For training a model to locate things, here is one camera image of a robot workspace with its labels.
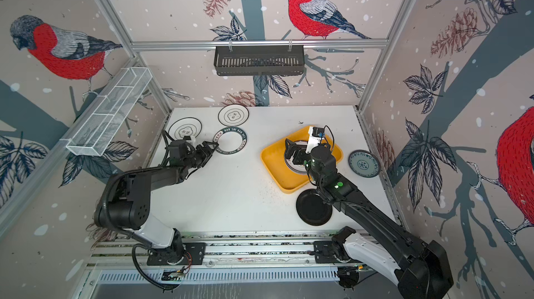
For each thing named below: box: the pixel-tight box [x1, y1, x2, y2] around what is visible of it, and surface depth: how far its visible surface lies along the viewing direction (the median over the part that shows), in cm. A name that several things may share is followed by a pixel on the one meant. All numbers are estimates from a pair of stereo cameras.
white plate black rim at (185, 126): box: [168, 116, 203, 140], surface depth 116 cm
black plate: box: [296, 188, 333, 226], surface depth 84 cm
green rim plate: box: [212, 126, 247, 156], surface depth 109 cm
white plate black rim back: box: [217, 103, 250, 127], surface depth 120 cm
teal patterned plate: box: [348, 149, 382, 179], surface depth 99 cm
